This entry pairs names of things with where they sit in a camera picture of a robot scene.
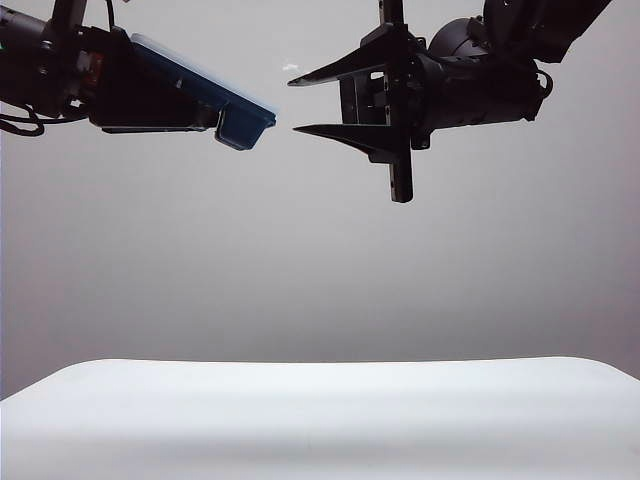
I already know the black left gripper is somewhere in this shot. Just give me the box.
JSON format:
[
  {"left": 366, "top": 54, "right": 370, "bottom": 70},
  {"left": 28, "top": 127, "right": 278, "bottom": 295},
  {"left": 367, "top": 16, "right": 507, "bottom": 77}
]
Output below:
[{"left": 41, "top": 25, "right": 224, "bottom": 135}]

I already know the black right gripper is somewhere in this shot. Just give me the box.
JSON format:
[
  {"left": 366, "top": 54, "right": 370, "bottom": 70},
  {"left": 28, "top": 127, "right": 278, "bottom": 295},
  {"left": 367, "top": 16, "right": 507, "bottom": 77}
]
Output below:
[{"left": 286, "top": 0, "right": 548, "bottom": 204}]

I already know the blue silicone ice cube tray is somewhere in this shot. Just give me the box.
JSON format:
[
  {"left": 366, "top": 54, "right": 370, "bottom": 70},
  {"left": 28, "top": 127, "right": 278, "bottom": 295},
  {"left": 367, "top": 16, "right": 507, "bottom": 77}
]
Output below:
[{"left": 130, "top": 33, "right": 279, "bottom": 153}]

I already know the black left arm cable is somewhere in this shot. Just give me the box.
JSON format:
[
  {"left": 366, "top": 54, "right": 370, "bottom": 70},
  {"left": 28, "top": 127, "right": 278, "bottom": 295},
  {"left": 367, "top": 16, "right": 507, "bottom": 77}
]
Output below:
[{"left": 0, "top": 102, "right": 47, "bottom": 138}]

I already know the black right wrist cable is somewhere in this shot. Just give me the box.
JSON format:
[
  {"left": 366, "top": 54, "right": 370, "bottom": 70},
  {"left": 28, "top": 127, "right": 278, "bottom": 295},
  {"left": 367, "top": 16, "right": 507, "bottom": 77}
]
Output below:
[{"left": 533, "top": 68, "right": 555, "bottom": 100}]

